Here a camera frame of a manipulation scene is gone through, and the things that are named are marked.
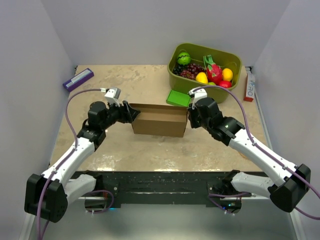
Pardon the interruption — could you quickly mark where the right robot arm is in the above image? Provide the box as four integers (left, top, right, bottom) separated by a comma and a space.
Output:
187, 95, 311, 213

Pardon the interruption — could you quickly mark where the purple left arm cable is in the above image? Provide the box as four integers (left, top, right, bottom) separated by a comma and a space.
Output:
36, 88, 115, 240

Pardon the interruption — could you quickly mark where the yellow orange fruit toy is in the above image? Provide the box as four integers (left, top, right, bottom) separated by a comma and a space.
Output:
222, 68, 234, 82

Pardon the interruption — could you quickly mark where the green plastic basket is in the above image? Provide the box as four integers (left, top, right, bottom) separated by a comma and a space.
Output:
166, 42, 243, 104

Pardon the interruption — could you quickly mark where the green watermelon toy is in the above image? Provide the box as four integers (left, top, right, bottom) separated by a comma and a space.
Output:
176, 51, 191, 66

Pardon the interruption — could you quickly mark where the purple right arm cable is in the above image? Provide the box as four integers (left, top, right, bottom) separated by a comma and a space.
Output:
197, 85, 320, 221

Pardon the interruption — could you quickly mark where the red white toothpaste box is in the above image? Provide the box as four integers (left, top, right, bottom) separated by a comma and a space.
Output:
243, 73, 256, 102

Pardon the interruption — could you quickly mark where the yellow lemon toy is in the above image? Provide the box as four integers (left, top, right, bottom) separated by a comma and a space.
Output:
195, 72, 209, 84

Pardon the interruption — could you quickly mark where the brown cardboard box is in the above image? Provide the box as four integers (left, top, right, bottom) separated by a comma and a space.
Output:
130, 103, 188, 138

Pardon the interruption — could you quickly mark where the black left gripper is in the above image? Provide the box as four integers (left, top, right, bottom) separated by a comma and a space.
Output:
101, 99, 140, 130

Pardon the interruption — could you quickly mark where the red grape bunch in basket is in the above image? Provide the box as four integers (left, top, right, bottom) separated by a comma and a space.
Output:
179, 63, 205, 80

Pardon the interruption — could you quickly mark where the pink dragon fruit toy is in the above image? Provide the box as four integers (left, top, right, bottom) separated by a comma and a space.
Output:
203, 55, 223, 85

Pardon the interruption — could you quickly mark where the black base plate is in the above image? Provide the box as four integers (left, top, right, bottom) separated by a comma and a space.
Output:
69, 169, 252, 213

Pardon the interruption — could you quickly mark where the small green box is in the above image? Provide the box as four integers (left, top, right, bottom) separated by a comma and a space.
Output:
166, 90, 191, 107

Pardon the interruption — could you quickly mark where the red apple toy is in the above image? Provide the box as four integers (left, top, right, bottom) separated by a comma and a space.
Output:
218, 80, 233, 89

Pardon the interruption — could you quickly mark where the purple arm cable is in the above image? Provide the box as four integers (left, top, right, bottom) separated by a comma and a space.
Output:
197, 85, 320, 221
36, 88, 115, 240

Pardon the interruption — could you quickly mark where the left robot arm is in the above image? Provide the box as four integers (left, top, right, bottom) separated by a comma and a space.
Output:
24, 101, 141, 223

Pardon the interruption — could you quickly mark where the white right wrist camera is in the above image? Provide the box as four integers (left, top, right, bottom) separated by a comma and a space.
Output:
188, 88, 208, 110

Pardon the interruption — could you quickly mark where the dark grape bunch in basket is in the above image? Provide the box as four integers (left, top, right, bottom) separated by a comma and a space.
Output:
172, 64, 185, 76

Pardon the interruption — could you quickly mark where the purple rectangular box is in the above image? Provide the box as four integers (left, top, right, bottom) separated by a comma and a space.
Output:
62, 68, 94, 93

